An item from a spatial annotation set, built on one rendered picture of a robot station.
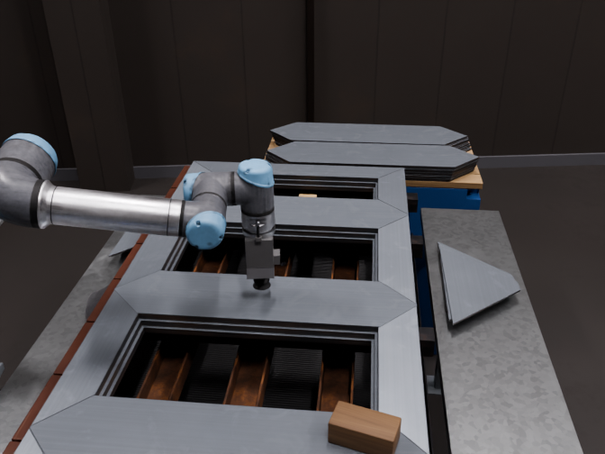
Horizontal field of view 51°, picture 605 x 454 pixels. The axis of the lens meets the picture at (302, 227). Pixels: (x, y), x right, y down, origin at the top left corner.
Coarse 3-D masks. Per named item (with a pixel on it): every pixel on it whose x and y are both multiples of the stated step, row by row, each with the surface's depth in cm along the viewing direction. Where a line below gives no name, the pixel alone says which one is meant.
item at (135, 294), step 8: (136, 280) 160; (144, 280) 160; (152, 280) 160; (128, 288) 157; (136, 288) 157; (144, 288) 157; (128, 296) 154; (136, 296) 154; (144, 296) 154; (136, 304) 151; (136, 312) 148
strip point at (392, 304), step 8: (384, 288) 156; (384, 296) 153; (392, 296) 153; (400, 296) 153; (384, 304) 150; (392, 304) 150; (400, 304) 150; (408, 304) 150; (416, 304) 150; (384, 312) 147; (392, 312) 147; (400, 312) 147; (384, 320) 145
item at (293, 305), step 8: (288, 280) 159; (296, 280) 159; (304, 280) 159; (312, 280) 159; (288, 288) 156; (296, 288) 156; (304, 288) 156; (312, 288) 156; (280, 296) 153; (288, 296) 153; (296, 296) 153; (304, 296) 153; (280, 304) 150; (288, 304) 150; (296, 304) 150; (304, 304) 150; (280, 312) 148; (288, 312) 148; (296, 312) 148; (304, 312) 148; (280, 320) 145; (288, 320) 145; (296, 320) 145; (304, 320) 145
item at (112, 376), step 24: (288, 240) 184; (312, 240) 184; (336, 240) 183; (360, 240) 182; (168, 264) 169; (216, 336) 147; (240, 336) 147; (264, 336) 146; (288, 336) 145; (312, 336) 145; (336, 336) 145; (360, 336) 144; (120, 360) 136
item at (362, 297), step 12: (348, 288) 156; (360, 288) 156; (372, 288) 156; (348, 300) 151; (360, 300) 151; (372, 300) 151; (348, 312) 148; (360, 312) 148; (372, 312) 147; (348, 324) 144; (360, 324) 143; (372, 324) 143
